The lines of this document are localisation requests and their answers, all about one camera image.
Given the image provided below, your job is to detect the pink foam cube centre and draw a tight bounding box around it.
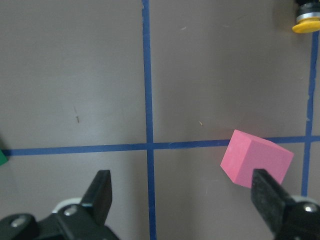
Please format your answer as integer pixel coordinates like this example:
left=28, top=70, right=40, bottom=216
left=220, top=129, right=294, bottom=188

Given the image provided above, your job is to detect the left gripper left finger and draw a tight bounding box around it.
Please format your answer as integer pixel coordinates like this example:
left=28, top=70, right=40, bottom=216
left=80, top=170, right=112, bottom=225

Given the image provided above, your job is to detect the yellow push button switch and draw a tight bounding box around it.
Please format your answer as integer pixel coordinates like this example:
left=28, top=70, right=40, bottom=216
left=291, top=0, right=320, bottom=34

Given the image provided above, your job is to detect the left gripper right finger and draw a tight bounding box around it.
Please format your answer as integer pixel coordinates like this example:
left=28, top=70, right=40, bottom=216
left=250, top=168, right=297, bottom=235

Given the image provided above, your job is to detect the green foam cube centre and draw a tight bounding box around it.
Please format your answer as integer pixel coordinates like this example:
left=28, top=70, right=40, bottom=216
left=0, top=135, right=8, bottom=166

